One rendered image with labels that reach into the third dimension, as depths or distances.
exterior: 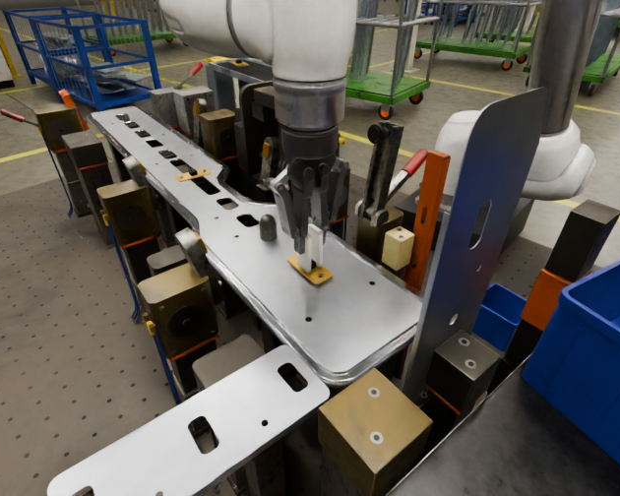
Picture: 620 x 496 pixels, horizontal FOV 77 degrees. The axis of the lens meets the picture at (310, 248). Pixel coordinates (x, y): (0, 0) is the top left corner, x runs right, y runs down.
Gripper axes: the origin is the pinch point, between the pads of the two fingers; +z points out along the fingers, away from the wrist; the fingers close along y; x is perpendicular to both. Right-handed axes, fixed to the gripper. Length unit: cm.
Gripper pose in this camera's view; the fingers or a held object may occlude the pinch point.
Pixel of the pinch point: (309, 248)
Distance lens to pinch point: 62.5
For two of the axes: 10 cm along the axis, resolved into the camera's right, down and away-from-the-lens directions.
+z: 0.0, 8.1, 5.8
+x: 6.1, 4.6, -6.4
